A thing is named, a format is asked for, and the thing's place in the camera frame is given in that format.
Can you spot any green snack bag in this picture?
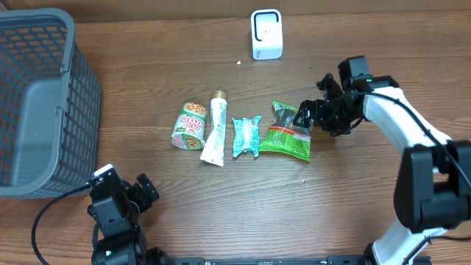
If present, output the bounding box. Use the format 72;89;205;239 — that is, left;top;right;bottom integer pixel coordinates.
259;101;312;162

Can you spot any green tissue pack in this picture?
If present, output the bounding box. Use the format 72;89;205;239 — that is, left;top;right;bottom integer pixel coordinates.
233;116;261;158

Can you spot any cup noodles container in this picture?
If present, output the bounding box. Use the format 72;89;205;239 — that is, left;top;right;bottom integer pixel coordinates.
171;102;207;150

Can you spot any white tube gold cap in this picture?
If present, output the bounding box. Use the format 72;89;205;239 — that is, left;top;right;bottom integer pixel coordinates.
200;91;227;167

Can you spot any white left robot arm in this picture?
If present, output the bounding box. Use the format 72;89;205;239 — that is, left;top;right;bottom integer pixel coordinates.
88;171;173;265

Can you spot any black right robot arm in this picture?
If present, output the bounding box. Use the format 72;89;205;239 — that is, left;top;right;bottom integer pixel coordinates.
293;56;470;264

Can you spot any white barcode scanner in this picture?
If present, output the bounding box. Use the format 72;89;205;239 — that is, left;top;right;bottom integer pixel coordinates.
250;9;283;60

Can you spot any grey plastic shopping basket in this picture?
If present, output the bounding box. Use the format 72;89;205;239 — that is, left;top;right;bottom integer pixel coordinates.
1;8;102;199

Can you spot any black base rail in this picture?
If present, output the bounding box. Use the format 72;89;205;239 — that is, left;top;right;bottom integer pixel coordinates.
146;255;433;265

